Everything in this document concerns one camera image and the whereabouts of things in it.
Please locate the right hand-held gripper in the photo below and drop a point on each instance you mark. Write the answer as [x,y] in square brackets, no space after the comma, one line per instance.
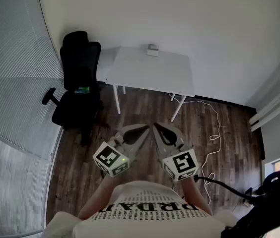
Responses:
[182,162]

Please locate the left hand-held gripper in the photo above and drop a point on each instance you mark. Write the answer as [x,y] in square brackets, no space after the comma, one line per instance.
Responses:
[110,157]

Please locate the person's left forearm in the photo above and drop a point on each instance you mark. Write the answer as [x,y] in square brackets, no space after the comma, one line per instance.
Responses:
[97,197]

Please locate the person's right forearm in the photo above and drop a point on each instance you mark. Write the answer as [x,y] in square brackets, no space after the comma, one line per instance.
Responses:
[195,195]

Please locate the grey and white tissue box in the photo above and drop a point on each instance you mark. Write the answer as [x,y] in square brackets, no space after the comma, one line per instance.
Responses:
[152,53]

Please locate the white table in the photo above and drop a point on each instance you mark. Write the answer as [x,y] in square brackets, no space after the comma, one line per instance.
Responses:
[150,76]

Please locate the green plastic item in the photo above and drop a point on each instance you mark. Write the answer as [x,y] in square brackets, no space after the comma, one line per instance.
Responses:
[85,88]

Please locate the person's white printed shirt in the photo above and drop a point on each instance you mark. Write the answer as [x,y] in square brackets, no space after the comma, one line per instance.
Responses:
[142,222]

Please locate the black office chair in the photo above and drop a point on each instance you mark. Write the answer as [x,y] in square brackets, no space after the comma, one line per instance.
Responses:
[80,58]

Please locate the black equipment bag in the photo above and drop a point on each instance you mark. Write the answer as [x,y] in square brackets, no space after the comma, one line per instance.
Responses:
[271,207]

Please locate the grey window blinds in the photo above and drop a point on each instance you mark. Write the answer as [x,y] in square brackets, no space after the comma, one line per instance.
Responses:
[11,71]

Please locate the white frame rails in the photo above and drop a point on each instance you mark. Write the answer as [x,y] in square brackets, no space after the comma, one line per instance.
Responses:
[271,108]

